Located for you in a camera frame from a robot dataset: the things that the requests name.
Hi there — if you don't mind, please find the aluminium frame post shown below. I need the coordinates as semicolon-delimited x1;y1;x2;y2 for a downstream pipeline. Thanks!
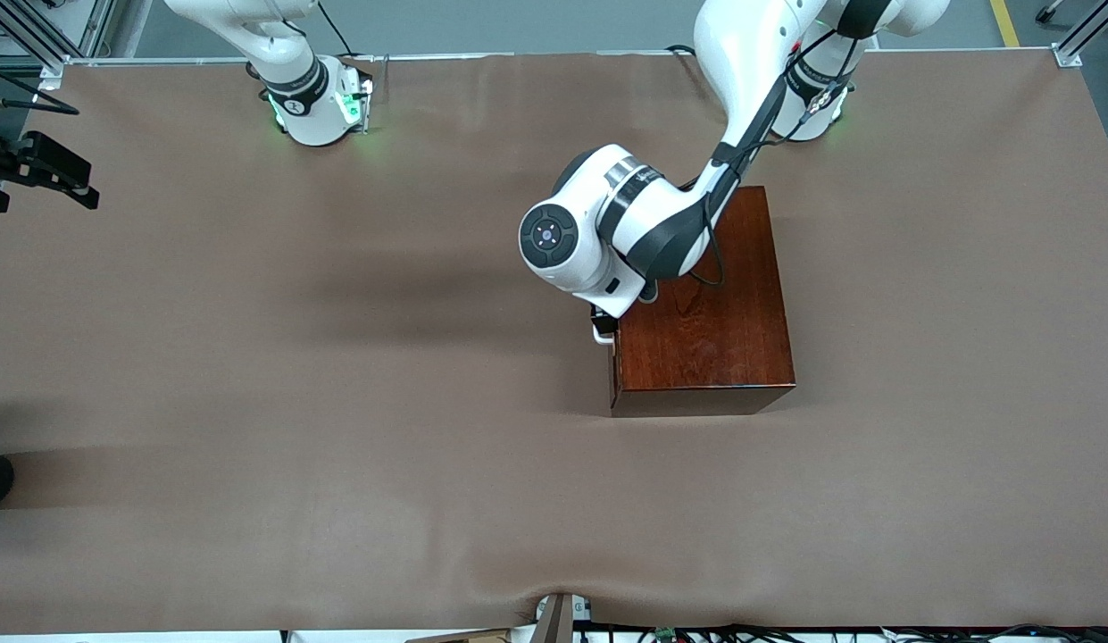
1049;0;1108;68
0;0;117;90

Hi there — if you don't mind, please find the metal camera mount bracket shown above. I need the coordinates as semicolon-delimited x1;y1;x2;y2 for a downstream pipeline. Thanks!
531;592;595;643

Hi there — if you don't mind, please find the dark brown wooden cabinet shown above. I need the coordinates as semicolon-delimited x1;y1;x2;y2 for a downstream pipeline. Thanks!
610;186;797;418

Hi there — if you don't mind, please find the brown table cover mat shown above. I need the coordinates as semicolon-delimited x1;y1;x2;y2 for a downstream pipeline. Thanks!
0;49;1108;637

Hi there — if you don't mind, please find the black right base cable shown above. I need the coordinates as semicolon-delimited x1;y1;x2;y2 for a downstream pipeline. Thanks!
317;0;362;59

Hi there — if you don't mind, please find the black cable bundle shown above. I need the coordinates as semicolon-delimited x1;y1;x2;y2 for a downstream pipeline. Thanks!
571;622;1108;643

